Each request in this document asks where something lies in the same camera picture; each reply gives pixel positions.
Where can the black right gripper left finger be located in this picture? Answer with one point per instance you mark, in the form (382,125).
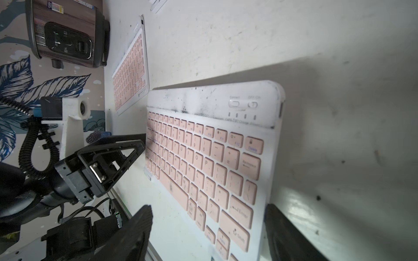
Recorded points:
(130,243)

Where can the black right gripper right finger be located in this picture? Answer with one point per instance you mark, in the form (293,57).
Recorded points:
(285,241)

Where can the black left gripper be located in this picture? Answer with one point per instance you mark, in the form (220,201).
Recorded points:
(95,169)

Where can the pink keyboard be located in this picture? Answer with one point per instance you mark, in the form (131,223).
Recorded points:
(131,76)
(213,149)

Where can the yellow keyboard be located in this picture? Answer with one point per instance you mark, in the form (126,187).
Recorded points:
(156,5)

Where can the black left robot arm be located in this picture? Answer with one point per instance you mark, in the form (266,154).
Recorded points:
(25,191)

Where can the silver rice cooker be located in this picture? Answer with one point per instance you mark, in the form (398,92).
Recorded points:
(74,32)

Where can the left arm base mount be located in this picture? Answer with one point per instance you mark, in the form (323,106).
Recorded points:
(80,238)

